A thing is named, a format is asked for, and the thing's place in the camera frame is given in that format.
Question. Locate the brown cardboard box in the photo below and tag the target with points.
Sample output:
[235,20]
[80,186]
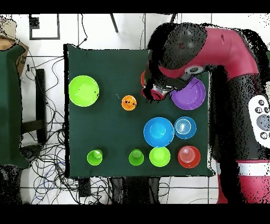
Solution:
[21,57]

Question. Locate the large blue bowl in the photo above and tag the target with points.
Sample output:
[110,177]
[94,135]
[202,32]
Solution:
[158,132]

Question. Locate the green stepped cup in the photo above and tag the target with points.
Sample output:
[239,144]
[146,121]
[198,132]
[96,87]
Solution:
[94,157]

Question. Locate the large green bowl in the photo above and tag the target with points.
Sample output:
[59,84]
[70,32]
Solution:
[83,90]

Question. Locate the grey stand base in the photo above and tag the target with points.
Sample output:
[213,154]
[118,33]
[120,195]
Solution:
[30,151]

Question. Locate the dark green tablecloth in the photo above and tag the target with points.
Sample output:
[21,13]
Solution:
[105,131]

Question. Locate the green cloth side table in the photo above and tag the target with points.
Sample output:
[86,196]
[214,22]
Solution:
[9,105]

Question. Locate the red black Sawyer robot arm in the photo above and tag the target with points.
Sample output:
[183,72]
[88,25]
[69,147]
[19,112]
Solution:
[227,52]

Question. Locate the black floor stand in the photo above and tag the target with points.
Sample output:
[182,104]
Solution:
[41,95]

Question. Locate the orange-yellow stepped cup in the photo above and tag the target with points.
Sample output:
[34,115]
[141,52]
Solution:
[129,103]

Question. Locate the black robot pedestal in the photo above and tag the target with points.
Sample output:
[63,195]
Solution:
[135,190]

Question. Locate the small blue bowl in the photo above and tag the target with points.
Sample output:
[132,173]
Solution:
[185,127]

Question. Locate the black tripod leg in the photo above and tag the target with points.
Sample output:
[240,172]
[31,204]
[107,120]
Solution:
[173,18]
[114,23]

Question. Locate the purple bowl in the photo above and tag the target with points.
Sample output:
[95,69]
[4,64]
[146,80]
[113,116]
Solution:
[189,97]

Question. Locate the small light green bowl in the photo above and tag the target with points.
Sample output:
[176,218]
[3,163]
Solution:
[159,156]

